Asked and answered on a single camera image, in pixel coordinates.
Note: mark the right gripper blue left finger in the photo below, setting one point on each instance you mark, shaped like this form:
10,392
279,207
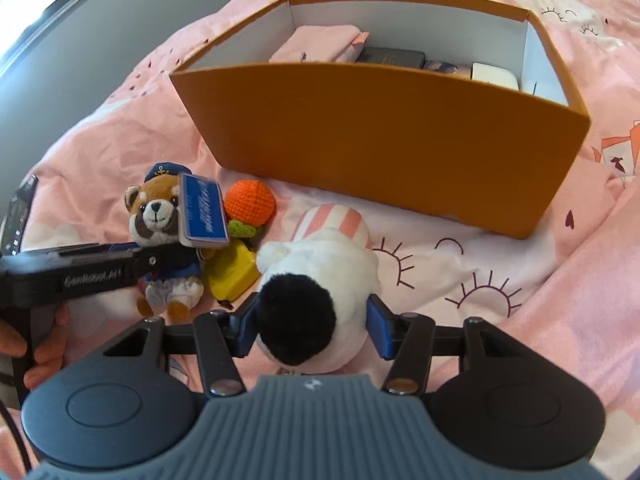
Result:
244,325

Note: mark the pink fabric pouch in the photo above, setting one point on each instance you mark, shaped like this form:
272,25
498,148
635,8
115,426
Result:
322,44

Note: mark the orange crochet carrot toy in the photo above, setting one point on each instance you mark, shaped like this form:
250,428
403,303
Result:
249,205

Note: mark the yellow plastic container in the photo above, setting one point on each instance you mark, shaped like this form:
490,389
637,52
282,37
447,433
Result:
231,271

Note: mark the person's left hand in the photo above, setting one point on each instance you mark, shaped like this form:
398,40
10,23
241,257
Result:
48,355

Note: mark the pink patterned bed duvet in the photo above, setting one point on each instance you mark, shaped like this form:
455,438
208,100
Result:
570,291

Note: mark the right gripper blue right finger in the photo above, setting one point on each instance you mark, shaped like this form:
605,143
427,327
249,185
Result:
383,327

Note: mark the white rectangular box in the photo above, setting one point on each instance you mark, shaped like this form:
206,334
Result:
498,76

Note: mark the orange cardboard box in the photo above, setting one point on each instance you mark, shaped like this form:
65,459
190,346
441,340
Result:
486,156

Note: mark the white black plush toy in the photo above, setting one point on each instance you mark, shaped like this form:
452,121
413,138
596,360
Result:
312,298

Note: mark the dark grey gift box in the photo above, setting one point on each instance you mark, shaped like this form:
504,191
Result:
392,57

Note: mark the illustrated warrior card box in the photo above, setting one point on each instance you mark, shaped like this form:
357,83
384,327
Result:
450,69

